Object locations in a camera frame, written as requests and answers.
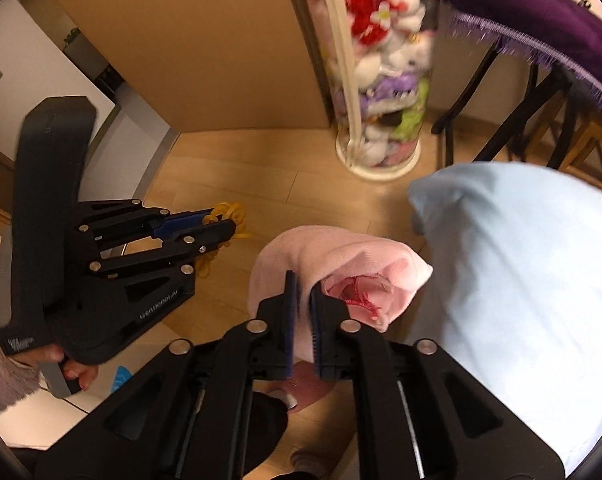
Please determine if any yellow rubber cord bundle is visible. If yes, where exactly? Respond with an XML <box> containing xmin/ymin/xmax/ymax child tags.
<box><xmin>195</xmin><ymin>200</ymin><xmax>252</xmax><ymax>280</ymax></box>

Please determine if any pink cloth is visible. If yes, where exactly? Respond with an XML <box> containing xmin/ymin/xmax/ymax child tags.
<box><xmin>248</xmin><ymin>226</ymin><xmax>432</xmax><ymax>362</ymax></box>

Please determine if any person's left hand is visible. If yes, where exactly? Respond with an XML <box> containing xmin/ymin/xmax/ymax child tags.
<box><xmin>11</xmin><ymin>344</ymin><xmax>99</xmax><ymax>390</ymax></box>

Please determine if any light blue bed sheet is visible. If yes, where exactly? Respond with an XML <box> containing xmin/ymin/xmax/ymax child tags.
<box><xmin>408</xmin><ymin>162</ymin><xmax>602</xmax><ymax>479</ymax></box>

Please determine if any plush toy storage bin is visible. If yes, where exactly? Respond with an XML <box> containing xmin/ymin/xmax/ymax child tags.
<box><xmin>307</xmin><ymin>0</ymin><xmax>439</xmax><ymax>182</ymax></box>

